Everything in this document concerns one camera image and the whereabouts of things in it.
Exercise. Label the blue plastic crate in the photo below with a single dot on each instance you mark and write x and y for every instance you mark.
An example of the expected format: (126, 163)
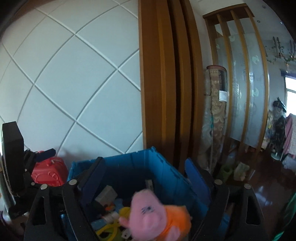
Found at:
(128, 174)

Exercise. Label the red toy suitcase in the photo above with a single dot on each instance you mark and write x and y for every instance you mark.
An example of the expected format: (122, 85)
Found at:
(52, 172)

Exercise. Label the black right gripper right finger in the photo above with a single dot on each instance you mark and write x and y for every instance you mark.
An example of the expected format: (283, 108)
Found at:
(223, 212)

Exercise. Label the blue plastic toy tongs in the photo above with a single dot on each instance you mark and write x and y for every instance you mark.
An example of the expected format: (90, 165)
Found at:
(113, 208)

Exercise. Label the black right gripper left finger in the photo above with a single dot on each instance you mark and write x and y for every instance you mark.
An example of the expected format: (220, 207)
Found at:
(70, 200)

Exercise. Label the small white medicine box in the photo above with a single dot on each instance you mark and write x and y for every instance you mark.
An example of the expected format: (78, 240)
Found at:
(107, 196)

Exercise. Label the pink pig plush orange dress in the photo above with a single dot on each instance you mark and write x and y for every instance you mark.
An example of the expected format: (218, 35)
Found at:
(149, 219)

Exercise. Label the rolled patterned carpet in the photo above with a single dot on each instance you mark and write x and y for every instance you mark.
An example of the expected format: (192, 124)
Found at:
(214, 117)

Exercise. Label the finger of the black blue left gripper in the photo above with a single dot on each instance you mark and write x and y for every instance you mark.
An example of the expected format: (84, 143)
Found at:
(43, 155)

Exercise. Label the wooden glass partition screen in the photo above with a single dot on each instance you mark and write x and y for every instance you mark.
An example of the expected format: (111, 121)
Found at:
(237, 49)

